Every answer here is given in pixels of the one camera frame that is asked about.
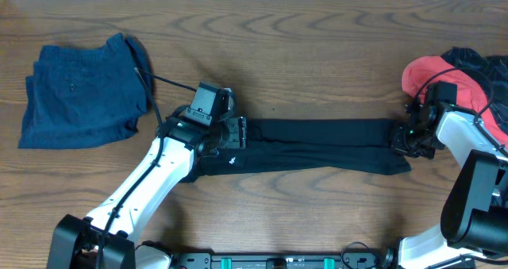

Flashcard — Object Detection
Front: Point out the black polo shirt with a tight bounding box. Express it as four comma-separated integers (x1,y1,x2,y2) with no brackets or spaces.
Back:
181,118,411,183

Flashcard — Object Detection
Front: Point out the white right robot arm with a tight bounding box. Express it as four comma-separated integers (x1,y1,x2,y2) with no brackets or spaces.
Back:
383,102,507,268

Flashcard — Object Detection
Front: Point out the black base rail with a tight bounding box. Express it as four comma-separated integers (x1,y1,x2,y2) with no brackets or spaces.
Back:
134,242,477,269

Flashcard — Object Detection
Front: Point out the red garment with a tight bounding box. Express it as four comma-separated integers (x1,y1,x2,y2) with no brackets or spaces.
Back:
400,55,508,147

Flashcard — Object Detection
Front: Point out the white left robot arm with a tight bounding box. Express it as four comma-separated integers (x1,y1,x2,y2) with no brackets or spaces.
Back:
47,117,247,268

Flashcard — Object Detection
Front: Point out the black patterned garment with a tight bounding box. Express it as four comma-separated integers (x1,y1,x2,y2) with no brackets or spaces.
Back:
441,47,507,134

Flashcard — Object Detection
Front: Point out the folded navy blue garment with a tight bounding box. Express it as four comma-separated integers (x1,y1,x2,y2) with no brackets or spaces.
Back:
18,33,152,149

